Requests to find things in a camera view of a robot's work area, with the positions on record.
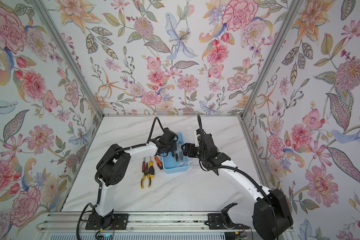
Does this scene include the aluminium mounting rail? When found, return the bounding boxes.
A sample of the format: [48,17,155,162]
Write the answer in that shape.
[36,212,218,234]

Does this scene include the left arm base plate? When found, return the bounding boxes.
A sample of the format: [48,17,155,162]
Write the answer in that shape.
[85,214,129,231]

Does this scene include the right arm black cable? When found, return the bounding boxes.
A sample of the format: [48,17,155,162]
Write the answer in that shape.
[196,114,277,217]

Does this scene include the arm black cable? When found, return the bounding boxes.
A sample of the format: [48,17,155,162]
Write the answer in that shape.
[75,116,169,240]
[196,114,277,217]

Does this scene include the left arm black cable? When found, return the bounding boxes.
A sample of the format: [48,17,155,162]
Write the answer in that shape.
[75,116,169,240]

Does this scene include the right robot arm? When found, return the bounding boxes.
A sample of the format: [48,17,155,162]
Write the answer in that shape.
[181,130,294,240]

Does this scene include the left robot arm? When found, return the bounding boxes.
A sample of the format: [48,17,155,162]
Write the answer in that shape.
[95,128,179,217]

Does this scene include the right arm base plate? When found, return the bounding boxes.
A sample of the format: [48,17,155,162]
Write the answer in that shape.
[205,213,243,230]

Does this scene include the blue transparent plastic toolbox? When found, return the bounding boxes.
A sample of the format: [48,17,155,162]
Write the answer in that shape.
[161,132,192,174]

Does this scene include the yellow handle pliers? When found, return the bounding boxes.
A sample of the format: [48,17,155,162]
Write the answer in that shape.
[141,160,155,189]

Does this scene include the orange black screwdriver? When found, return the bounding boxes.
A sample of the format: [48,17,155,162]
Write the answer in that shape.
[155,156,164,170]

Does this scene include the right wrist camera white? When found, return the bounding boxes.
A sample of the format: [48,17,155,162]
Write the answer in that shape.
[194,128,205,147]

